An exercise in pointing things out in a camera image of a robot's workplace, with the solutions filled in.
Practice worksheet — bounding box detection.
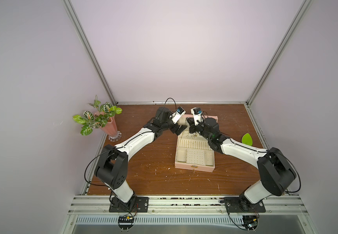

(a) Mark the pink jewelry box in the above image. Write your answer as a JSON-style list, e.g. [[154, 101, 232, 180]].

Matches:
[[174, 114, 215, 172]]

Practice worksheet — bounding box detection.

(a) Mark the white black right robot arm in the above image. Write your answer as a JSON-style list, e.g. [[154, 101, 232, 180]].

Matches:
[[187, 118, 297, 205]]

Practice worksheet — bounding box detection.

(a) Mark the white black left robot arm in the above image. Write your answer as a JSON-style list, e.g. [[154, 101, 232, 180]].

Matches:
[[94, 107, 186, 206]]

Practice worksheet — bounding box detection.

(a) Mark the green leaf toy trowel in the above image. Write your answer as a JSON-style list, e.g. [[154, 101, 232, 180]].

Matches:
[[241, 133, 253, 146]]

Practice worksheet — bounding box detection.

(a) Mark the potted plant pink vase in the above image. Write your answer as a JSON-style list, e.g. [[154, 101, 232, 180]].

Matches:
[[72, 95, 123, 142]]

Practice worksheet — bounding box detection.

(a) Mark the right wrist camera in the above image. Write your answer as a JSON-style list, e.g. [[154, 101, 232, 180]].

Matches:
[[191, 107, 203, 126]]

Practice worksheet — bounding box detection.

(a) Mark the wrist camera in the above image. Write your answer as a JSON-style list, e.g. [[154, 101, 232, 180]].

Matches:
[[191, 107, 203, 126], [171, 107, 186, 124]]

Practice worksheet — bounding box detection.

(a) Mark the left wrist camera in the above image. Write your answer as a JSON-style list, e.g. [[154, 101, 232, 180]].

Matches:
[[171, 107, 186, 124]]

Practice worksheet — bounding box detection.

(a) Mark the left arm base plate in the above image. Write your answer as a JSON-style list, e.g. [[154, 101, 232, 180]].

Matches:
[[109, 196, 149, 213]]

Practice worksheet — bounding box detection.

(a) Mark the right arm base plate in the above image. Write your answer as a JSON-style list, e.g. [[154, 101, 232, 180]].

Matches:
[[219, 197, 266, 213]]

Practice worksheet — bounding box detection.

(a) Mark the aluminium mounting rail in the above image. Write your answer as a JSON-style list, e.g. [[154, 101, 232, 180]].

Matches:
[[68, 195, 310, 227]]

